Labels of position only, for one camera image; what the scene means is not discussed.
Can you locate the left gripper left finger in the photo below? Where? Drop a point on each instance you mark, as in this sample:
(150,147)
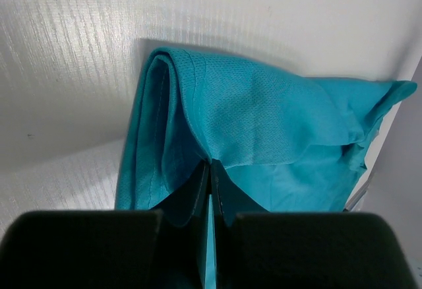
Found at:
(187,205)

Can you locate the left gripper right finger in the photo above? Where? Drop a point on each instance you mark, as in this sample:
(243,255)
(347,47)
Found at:
(229,200)

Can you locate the teal t shirt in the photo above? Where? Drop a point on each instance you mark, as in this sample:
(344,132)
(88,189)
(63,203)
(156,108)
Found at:
(295,145)

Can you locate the aluminium mounting rail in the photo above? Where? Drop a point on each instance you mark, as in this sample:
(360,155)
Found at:
(356,199)

